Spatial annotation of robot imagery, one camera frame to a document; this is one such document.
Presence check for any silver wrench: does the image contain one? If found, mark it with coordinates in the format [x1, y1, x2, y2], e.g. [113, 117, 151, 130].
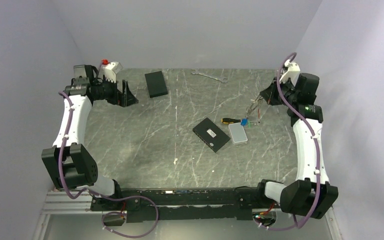
[190, 69, 228, 84]

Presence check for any black network switch with label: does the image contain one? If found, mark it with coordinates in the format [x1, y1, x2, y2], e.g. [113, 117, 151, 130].
[192, 117, 231, 153]

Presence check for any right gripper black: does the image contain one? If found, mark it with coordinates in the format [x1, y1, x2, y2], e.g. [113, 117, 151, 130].
[260, 76, 298, 107]

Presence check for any yellow black screwdriver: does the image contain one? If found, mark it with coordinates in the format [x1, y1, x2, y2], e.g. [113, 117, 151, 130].
[221, 117, 261, 124]

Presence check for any large metal keyring disc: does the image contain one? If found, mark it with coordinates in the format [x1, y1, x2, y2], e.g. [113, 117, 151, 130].
[245, 95, 266, 125]

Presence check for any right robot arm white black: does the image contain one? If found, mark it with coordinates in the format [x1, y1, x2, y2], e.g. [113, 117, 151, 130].
[255, 73, 339, 219]

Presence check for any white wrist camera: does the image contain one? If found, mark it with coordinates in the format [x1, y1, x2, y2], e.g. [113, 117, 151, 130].
[99, 59, 123, 84]
[279, 59, 301, 83]

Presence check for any plain black box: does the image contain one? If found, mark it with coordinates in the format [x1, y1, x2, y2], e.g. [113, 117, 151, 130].
[144, 71, 168, 98]

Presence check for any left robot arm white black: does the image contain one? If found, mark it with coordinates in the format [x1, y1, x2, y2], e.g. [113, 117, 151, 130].
[41, 60, 139, 210]

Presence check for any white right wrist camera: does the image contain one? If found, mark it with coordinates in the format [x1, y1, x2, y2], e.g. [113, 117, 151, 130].
[279, 59, 301, 83]

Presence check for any blue key tag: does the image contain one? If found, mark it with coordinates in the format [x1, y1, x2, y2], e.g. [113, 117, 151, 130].
[240, 118, 248, 126]

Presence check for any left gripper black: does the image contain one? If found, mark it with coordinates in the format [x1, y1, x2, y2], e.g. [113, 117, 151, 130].
[94, 75, 139, 107]

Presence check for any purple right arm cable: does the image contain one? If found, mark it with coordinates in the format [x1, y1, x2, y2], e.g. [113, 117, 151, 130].
[253, 52, 324, 232]

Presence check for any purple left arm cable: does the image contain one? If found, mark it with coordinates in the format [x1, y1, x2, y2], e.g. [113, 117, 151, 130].
[57, 91, 160, 239]

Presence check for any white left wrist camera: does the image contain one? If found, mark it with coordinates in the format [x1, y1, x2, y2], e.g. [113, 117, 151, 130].
[99, 59, 123, 84]

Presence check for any aluminium frame profile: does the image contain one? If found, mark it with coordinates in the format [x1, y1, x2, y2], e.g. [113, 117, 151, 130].
[41, 187, 334, 216]

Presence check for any white small router box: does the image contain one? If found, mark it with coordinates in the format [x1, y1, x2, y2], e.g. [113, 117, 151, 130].
[228, 122, 248, 145]

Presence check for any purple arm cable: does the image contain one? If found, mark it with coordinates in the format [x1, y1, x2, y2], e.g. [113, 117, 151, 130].
[253, 52, 324, 232]
[57, 91, 160, 239]

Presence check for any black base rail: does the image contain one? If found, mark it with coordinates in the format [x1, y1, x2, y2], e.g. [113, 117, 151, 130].
[90, 186, 278, 223]

